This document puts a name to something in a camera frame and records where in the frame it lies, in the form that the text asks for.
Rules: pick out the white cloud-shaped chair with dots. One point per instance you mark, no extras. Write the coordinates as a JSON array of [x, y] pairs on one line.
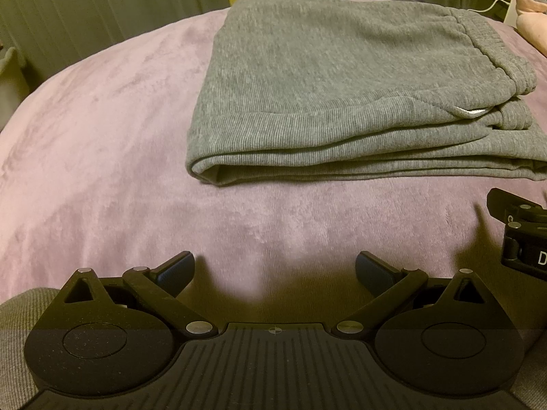
[[9, 89]]

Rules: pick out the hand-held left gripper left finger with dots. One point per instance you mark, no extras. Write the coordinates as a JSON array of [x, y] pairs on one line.
[[174, 272]]

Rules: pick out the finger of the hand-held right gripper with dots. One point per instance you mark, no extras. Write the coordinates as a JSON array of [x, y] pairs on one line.
[[519, 209]]

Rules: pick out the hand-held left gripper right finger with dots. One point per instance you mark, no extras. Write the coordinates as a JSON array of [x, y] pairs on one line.
[[376, 271]]

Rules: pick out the pink plush blanket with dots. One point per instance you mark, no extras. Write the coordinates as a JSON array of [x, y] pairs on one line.
[[107, 158]]

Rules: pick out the grey-green curtain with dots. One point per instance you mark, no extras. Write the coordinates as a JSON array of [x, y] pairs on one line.
[[107, 4]]

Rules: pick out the grey pants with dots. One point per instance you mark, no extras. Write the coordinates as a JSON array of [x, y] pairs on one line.
[[333, 77]]

